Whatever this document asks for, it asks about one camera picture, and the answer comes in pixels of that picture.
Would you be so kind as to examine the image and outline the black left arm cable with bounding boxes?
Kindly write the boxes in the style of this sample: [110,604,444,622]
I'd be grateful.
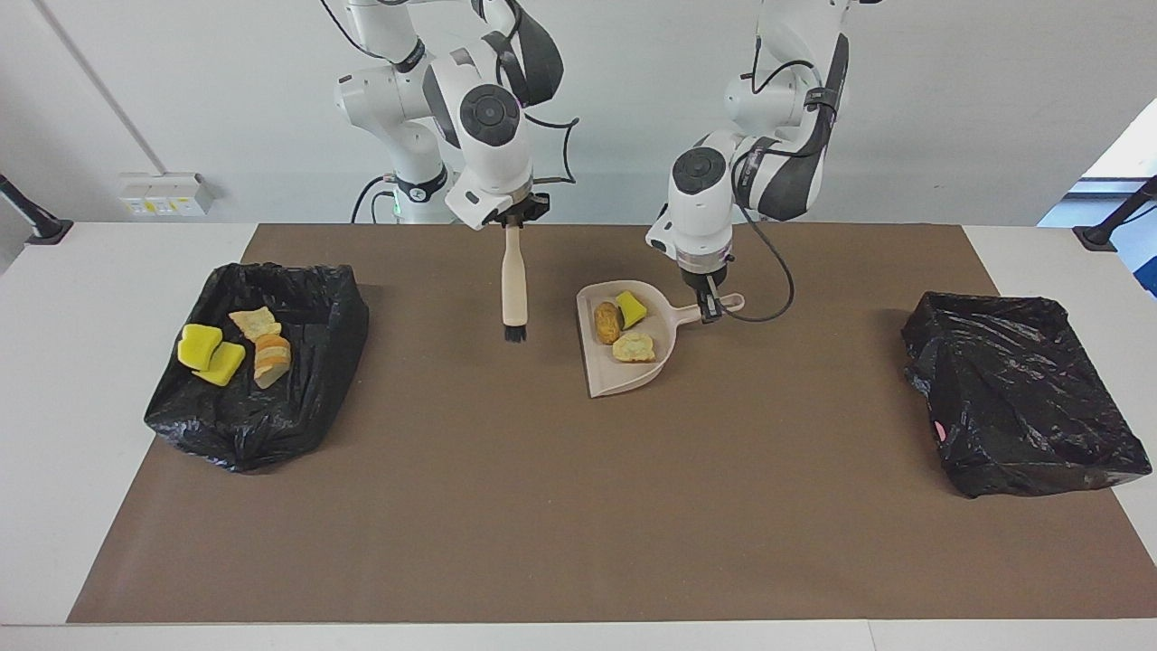
[721,0,851,325]

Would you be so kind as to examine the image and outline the rounded yellow sponge chunk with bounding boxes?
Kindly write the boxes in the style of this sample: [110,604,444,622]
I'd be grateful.
[177,324,224,371]

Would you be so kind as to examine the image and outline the notched yellow sponge chunk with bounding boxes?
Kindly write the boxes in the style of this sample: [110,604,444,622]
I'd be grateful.
[192,341,247,388]

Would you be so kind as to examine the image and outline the beige hand brush black bristles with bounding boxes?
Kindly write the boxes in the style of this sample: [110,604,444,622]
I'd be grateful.
[502,224,530,344]

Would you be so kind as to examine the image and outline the black right base cable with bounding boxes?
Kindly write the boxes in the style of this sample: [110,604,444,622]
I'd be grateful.
[351,175,399,224]

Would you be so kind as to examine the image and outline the white wall cable duct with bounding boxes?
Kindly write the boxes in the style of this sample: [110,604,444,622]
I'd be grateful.
[34,0,162,175]

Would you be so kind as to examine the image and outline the beige bread chunk orange crust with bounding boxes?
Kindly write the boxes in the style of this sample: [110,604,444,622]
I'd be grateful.
[252,334,293,391]

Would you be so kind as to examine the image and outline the brown table mat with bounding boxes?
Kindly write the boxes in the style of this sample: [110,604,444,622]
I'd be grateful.
[66,223,1157,625]

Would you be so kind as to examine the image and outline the white wall socket strip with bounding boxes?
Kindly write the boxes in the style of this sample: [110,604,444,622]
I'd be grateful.
[119,172,216,218]

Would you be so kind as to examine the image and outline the black bin bag pink spot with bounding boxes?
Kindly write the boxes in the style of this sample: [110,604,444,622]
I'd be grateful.
[901,290,1153,499]

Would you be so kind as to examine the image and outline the beige plastic dustpan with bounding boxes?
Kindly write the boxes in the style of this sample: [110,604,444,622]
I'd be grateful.
[577,280,747,399]

